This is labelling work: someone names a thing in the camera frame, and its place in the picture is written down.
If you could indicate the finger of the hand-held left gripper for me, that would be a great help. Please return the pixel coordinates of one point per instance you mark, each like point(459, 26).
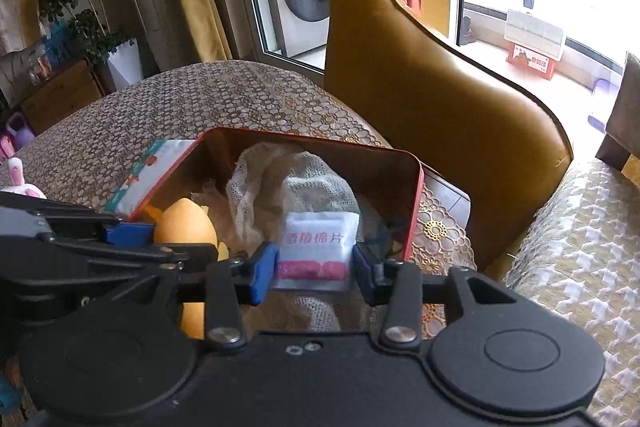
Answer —
point(131, 234)
point(190, 253)

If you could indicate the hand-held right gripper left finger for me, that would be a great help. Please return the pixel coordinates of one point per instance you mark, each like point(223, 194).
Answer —
point(264, 272)

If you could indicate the white wipe packet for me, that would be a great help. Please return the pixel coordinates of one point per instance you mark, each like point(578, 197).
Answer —
point(315, 252)

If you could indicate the brown chair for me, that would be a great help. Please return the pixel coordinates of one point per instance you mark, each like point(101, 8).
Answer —
point(625, 117)

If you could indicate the pink toy case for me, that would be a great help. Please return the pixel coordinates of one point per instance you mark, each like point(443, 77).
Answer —
point(7, 148)

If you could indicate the beige houndstooth cloth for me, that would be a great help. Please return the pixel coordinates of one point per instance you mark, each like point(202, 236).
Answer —
point(590, 247)

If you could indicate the blue toy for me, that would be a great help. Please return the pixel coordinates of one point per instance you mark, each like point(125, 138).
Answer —
point(57, 44)

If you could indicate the purple kettlebell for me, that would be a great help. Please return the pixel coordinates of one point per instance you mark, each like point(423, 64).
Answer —
point(20, 132)

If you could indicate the white box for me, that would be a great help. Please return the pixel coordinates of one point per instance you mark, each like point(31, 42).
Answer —
point(537, 32)

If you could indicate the red crate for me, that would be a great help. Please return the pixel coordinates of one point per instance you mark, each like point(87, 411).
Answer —
point(530, 62)

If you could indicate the brown giraffe statue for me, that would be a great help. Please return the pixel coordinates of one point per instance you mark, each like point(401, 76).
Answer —
point(425, 82)

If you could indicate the white lace cloth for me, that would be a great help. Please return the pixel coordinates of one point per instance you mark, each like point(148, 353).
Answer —
point(300, 179)

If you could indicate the red tin box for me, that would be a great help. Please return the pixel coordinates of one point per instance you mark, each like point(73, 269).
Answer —
point(350, 167)

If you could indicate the wooden drawer cabinet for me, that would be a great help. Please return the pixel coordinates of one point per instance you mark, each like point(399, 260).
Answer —
point(60, 99)

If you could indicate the white planter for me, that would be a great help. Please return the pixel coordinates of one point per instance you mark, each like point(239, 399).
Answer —
point(125, 64)

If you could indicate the white bunny plush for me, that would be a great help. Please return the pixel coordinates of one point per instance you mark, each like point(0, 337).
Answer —
point(20, 187)

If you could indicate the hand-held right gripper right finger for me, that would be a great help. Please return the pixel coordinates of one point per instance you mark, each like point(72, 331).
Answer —
point(365, 274)

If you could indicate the purple plastic object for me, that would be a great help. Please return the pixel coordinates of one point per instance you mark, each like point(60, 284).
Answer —
point(605, 92)

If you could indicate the clear plastic container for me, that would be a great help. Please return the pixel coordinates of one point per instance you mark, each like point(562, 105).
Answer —
point(40, 67)

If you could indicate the white printed tissue packet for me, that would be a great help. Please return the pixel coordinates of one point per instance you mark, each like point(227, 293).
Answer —
point(150, 167)

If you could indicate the yellow mango plush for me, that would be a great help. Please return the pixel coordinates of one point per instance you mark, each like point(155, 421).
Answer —
point(185, 222)

